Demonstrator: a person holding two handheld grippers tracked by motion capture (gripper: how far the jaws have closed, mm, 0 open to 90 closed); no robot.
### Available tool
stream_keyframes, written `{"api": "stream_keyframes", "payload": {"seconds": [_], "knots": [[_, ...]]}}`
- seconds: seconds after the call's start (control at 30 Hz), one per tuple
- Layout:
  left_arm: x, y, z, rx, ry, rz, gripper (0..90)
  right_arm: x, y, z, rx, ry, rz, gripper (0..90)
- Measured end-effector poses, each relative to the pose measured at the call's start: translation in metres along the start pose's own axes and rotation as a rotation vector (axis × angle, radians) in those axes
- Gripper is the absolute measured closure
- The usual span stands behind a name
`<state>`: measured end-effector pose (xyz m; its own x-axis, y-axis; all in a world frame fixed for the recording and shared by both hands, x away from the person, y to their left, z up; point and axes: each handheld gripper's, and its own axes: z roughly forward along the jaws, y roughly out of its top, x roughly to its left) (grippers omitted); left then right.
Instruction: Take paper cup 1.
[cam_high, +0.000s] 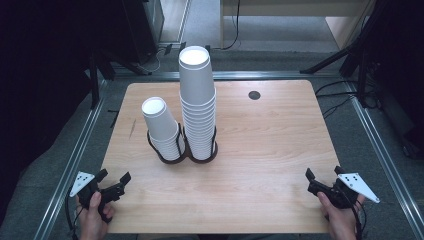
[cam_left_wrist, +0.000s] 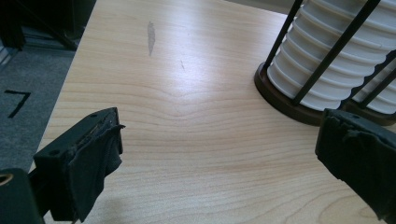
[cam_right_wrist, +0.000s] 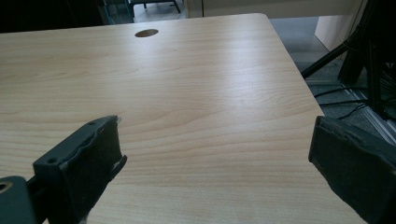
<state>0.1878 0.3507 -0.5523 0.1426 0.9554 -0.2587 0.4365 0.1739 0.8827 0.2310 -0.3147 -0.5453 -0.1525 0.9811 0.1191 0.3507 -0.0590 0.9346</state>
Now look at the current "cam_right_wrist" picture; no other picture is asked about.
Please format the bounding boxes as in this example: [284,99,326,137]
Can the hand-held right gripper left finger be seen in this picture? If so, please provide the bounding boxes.
[32,115,128,224]

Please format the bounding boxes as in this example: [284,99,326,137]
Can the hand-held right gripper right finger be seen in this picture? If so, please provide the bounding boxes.
[307,115,396,224]

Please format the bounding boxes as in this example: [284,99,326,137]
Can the black metal stand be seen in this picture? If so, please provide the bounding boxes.
[300,0,396,120]

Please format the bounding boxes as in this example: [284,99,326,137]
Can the white cabinet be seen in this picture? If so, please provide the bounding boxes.
[314,15,357,52]

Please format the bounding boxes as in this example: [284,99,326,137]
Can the black chair legs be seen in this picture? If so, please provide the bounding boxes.
[128,0,182,14]

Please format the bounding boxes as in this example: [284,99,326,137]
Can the grey floor cable cover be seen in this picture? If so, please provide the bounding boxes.
[342,87,396,146]

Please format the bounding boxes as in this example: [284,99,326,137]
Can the black floor cable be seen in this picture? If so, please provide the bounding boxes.
[336,104,369,120]
[318,98,372,107]

